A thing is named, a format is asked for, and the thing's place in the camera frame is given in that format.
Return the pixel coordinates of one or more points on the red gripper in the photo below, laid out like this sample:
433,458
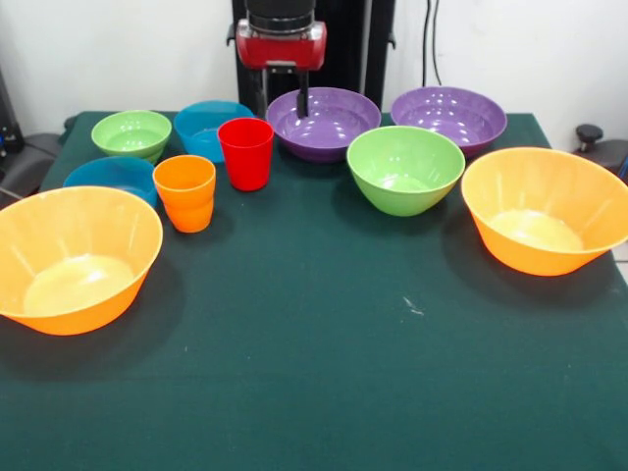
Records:
282,49

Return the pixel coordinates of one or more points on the red plastic cup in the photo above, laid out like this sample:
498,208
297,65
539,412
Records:
245,162

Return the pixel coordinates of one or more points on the small blue plastic bowl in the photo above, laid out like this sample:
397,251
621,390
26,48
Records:
196,122
110,172

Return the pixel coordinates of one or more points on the orange plastic cup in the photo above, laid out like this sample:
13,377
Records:
185,206

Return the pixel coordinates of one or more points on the large orange plastic bowl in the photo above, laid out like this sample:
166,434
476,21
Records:
73,225
544,191

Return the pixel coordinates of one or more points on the purple plastic bowl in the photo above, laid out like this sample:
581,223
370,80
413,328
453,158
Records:
338,118
449,118

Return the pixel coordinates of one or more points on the medium green plastic bowl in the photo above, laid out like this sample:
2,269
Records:
404,162

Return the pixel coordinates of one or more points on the small green plastic bowl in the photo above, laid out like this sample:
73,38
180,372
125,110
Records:
130,132

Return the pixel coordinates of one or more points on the dark green tablecloth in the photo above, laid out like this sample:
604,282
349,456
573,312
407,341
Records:
314,368

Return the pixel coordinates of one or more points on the black device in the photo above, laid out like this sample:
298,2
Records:
10,122

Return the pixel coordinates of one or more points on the black round knob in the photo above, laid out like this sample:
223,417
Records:
589,133

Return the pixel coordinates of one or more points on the dark brown rounded base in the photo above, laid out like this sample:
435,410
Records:
611,154

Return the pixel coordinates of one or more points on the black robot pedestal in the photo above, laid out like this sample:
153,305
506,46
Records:
353,49

